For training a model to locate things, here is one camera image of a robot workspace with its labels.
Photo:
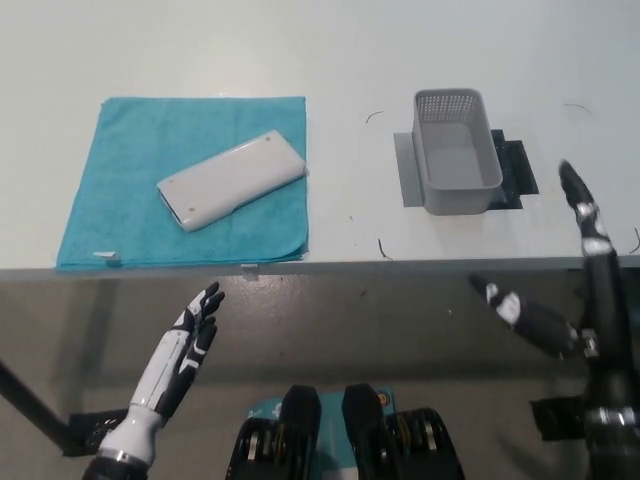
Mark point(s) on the white cloth label tag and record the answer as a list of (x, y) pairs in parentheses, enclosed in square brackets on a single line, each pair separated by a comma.
[(107, 257)]

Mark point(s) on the grey perforated plastic basket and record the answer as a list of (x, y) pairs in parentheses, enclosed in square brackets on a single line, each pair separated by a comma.
[(457, 200)]

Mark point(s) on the black diagonal table leg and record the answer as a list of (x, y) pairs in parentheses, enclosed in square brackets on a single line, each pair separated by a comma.
[(30, 400)]

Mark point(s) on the teal microfibre cloth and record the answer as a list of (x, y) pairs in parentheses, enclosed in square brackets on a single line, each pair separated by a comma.
[(125, 200)]

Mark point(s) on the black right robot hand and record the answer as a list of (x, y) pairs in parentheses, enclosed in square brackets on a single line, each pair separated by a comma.
[(607, 310)]

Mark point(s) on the white table edge sticker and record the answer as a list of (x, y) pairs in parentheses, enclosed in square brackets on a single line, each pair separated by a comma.
[(249, 272)]

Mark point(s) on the white calculator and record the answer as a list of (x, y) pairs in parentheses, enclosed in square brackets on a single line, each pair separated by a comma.
[(230, 182)]

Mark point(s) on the black table foot plate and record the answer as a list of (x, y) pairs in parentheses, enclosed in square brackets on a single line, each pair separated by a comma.
[(82, 432), (557, 420)]

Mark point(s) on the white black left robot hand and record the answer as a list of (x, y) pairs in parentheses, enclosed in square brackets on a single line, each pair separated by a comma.
[(170, 365)]

